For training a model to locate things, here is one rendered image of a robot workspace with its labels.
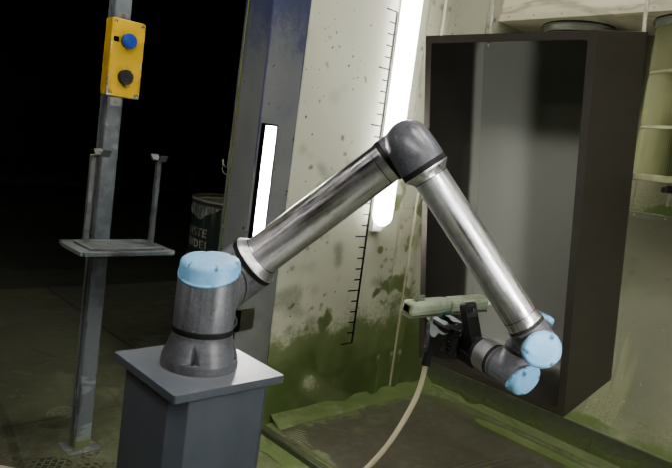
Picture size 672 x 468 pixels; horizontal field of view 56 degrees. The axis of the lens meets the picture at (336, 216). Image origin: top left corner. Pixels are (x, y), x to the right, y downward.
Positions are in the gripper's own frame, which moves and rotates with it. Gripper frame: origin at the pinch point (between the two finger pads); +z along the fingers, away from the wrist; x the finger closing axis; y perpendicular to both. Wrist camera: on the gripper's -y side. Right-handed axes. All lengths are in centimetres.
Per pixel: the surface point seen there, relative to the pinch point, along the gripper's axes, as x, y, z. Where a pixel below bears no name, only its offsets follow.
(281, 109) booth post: -10, -45, 91
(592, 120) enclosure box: 34, -63, -12
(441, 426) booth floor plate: 68, 85, 47
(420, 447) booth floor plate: 44, 82, 35
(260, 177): -19, -19, 84
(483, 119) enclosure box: 56, -53, 51
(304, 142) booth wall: 2, -32, 92
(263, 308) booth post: -12, 34, 80
